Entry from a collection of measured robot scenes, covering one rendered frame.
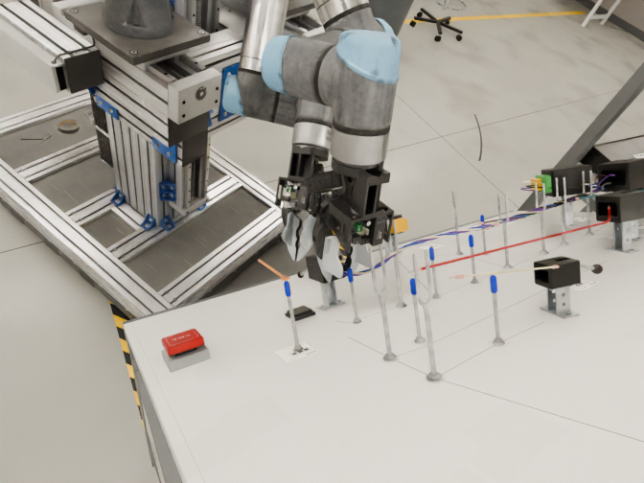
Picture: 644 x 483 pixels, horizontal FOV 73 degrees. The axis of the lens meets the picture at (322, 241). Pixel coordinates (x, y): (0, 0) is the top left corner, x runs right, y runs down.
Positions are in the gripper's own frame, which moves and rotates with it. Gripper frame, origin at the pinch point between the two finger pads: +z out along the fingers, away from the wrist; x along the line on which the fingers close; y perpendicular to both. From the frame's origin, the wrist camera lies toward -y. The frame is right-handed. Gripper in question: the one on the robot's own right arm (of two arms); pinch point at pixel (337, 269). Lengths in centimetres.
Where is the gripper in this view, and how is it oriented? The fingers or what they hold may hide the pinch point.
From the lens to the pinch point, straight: 70.7
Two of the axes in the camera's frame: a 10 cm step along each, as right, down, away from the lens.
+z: -0.6, 8.4, 5.3
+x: 8.7, -2.2, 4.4
